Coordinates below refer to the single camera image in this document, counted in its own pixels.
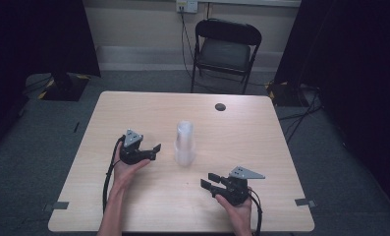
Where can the person's right hand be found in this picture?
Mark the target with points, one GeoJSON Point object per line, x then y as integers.
{"type": "Point", "coordinates": [238, 216]}

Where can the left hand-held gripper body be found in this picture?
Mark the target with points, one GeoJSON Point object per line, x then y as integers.
{"type": "Point", "coordinates": [132, 155]}

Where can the black folding chair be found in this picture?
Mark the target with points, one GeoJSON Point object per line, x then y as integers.
{"type": "Point", "coordinates": [227, 54]}

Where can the small black floor object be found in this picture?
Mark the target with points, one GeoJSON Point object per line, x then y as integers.
{"type": "Point", "coordinates": [76, 127]}

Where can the black round table grommet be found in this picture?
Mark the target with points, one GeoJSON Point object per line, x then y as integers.
{"type": "Point", "coordinates": [220, 106]}

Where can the black stand base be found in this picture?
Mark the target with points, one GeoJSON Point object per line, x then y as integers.
{"type": "Point", "coordinates": [286, 95]}
{"type": "Point", "coordinates": [65, 88]}

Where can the black curtain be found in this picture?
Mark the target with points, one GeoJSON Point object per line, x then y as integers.
{"type": "Point", "coordinates": [35, 36]}
{"type": "Point", "coordinates": [356, 65]}

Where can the white wall socket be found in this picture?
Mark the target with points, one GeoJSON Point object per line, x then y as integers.
{"type": "Point", "coordinates": [187, 5]}

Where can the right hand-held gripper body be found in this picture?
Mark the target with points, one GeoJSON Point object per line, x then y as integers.
{"type": "Point", "coordinates": [236, 191]}

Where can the grey tape strip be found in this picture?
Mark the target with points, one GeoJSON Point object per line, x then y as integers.
{"type": "Point", "coordinates": [304, 202]}
{"type": "Point", "coordinates": [56, 206]}

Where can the person's left hand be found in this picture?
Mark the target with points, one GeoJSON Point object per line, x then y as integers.
{"type": "Point", "coordinates": [127, 173]}

